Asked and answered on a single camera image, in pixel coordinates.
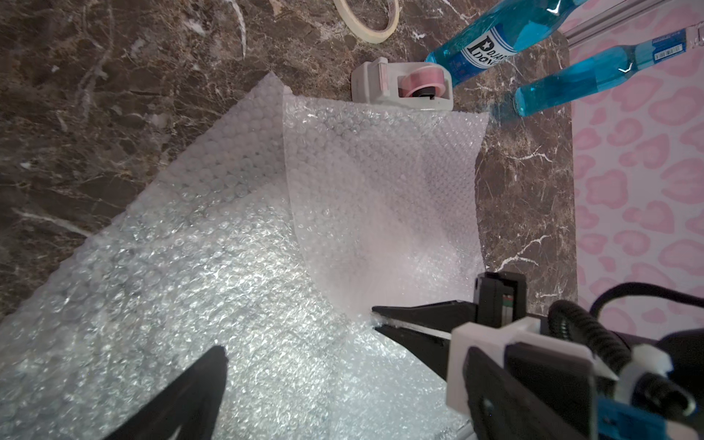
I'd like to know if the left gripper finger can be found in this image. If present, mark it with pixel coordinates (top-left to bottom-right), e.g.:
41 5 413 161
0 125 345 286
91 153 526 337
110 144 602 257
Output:
108 346 227 439

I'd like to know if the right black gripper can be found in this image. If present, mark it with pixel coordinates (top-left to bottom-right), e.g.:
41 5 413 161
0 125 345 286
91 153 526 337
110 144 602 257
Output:
371 272 599 439

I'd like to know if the bubble wrap sheet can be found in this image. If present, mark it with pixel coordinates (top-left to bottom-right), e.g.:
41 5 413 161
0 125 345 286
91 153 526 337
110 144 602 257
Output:
282 96 490 320
1 74 466 439

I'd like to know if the blue bottle with label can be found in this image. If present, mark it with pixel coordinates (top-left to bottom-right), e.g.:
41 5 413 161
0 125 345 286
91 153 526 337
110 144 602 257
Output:
425 0 585 86

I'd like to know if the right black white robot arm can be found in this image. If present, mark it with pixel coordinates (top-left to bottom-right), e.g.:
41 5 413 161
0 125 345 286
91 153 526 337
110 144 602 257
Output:
374 272 703 439

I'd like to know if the white tape dispenser pink roll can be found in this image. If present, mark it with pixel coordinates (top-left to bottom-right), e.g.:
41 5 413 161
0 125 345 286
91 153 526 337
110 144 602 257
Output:
351 57 454 111

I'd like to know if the blue glass bottle right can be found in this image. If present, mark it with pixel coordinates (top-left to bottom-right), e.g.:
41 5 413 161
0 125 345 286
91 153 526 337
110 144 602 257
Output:
513 23 703 117

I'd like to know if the beige masking tape roll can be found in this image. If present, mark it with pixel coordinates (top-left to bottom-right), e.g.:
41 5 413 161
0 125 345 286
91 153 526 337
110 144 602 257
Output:
333 0 401 45

